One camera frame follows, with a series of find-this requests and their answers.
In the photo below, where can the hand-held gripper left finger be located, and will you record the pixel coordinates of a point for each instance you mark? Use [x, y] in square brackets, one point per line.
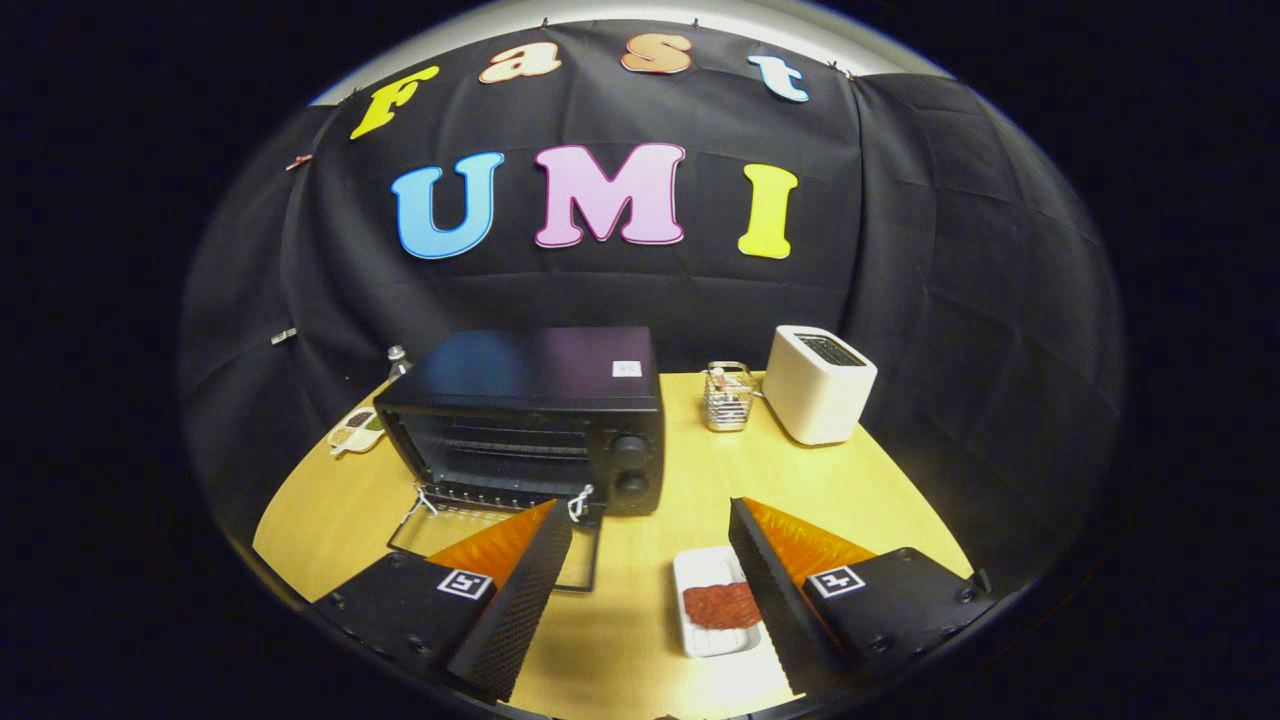
[520, 600]

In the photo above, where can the small white clip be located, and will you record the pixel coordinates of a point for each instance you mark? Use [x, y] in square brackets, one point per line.
[283, 336]

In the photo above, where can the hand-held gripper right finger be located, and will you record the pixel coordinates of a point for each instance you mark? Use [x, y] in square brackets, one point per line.
[775, 600]

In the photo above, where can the black backdrop cloth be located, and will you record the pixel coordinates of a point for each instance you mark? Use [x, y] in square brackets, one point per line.
[900, 250]

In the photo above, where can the white bread toaster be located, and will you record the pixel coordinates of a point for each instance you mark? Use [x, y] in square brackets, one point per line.
[815, 395]

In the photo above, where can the sectioned spice dish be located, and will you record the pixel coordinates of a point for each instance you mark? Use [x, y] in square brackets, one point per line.
[355, 432]

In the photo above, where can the red meat slice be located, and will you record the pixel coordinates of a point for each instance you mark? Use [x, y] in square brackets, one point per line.
[720, 605]

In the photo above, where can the black toaster oven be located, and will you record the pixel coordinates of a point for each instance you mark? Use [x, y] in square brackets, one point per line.
[540, 370]

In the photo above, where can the white rectangular plate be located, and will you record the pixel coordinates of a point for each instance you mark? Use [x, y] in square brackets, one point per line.
[700, 565]

